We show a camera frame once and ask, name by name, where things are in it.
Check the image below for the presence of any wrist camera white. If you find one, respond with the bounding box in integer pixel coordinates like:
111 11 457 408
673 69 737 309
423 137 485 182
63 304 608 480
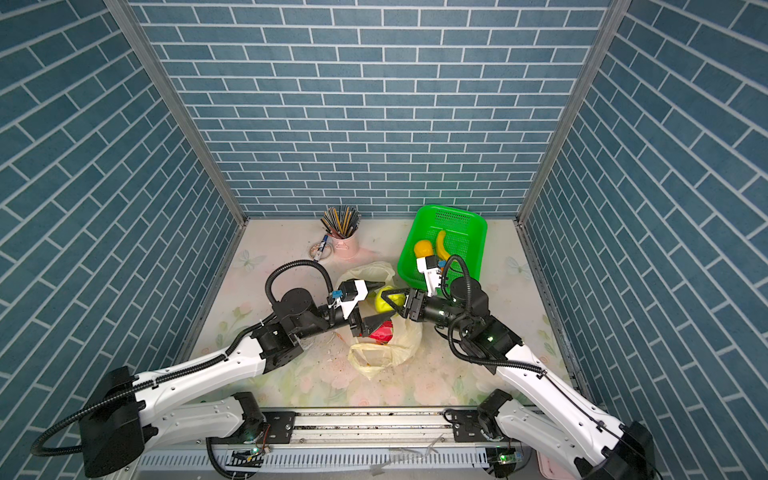
416 255 442 297
328 279 369 305

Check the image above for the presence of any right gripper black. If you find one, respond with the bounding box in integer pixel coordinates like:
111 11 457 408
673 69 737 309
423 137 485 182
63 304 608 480
385 286 474 337

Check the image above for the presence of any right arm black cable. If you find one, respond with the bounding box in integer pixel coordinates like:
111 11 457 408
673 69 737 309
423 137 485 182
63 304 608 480
440 254 664 480

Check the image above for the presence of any bundle of coloured pencils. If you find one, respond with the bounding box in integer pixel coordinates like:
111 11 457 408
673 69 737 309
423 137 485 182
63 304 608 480
321 206 361 240

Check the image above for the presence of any yellow apple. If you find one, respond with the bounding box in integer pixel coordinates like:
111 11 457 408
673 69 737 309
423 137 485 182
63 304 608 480
413 240 434 258

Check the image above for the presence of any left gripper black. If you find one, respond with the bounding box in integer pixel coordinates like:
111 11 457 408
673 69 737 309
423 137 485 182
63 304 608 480
292 280 394 343

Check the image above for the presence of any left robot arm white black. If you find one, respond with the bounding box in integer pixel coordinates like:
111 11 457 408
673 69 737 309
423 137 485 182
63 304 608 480
78 279 400 478

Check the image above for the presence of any red dragon fruit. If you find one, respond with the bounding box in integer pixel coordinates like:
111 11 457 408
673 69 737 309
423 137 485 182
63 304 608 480
369 320 394 344

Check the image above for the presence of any pink pencil cup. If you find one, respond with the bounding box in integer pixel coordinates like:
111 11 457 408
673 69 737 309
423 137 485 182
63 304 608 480
331 233 359 260

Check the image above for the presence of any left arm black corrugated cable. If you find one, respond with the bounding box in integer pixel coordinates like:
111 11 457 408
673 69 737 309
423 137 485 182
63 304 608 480
29 259 335 457

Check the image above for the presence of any green plastic basket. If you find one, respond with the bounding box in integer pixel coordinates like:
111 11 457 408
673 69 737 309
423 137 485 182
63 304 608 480
398 205 488 289

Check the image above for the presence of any blue marker pen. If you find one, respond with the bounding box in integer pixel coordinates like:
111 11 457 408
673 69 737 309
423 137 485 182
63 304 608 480
312 234 329 262

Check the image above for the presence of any yellow printed plastic bag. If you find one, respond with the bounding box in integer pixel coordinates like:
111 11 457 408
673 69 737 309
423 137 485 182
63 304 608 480
339 261 423 379

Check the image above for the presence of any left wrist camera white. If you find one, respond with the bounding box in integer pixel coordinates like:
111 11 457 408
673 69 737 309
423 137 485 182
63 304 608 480
328 279 369 305

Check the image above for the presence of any yellow banana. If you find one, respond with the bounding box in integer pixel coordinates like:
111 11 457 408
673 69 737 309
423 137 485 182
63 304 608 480
436 230 451 261

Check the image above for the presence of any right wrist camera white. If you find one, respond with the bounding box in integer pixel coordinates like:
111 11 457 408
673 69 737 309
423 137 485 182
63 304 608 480
416 255 442 297

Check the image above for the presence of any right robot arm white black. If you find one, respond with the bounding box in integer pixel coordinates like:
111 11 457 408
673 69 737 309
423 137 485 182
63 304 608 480
381 277 660 479

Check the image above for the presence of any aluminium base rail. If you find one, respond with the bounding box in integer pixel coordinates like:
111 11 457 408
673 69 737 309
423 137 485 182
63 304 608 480
107 404 541 475

